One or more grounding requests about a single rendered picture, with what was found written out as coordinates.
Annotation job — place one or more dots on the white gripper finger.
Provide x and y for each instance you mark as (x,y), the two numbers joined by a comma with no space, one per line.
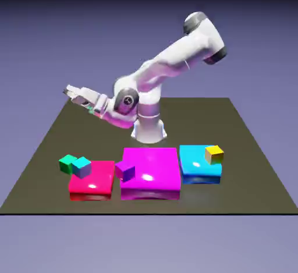
(71,90)

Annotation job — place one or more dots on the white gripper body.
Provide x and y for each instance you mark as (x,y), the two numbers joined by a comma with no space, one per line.
(87,96)

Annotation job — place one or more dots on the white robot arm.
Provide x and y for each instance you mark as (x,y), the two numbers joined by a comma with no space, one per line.
(177,56)

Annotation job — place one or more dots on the small green cube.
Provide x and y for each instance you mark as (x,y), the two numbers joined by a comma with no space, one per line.
(65,163)

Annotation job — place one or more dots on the small cyan cube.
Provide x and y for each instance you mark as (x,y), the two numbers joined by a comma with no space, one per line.
(82,167)

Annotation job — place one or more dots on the small purple cube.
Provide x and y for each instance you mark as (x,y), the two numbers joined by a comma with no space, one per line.
(125,171)

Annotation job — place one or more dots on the small yellow cube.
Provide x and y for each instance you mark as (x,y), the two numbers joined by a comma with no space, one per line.
(214,153)

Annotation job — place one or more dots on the large red box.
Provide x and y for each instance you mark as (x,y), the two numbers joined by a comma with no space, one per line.
(95,178)

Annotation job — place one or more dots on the large magenta box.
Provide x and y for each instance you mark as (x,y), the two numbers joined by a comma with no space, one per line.
(153,170)

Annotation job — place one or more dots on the large cyan box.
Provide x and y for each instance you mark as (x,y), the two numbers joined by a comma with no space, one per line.
(195,163)

